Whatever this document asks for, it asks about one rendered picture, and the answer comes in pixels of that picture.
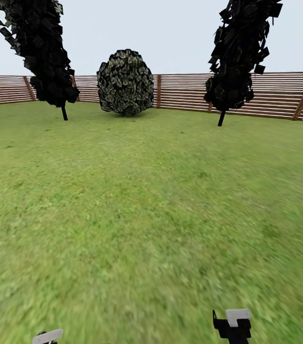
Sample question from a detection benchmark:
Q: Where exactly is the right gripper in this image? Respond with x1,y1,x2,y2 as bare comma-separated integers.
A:
213,310,251,344

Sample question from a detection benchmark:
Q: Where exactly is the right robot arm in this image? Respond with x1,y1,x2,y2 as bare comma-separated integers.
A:
213,308,252,344

